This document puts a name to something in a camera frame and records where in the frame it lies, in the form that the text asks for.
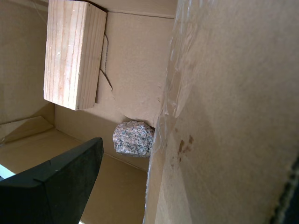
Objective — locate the speckled pinkish granite rock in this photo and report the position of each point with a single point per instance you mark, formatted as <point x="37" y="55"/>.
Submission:
<point x="133" y="140"/>

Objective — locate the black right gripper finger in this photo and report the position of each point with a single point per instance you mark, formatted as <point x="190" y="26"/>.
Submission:
<point x="51" y="193"/>
<point x="294" y="214"/>

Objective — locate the cardboard box black stripes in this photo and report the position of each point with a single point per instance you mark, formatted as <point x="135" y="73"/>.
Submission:
<point x="233" y="93"/>

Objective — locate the light wooden block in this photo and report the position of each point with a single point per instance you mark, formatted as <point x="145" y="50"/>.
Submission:
<point x="70" y="53"/>

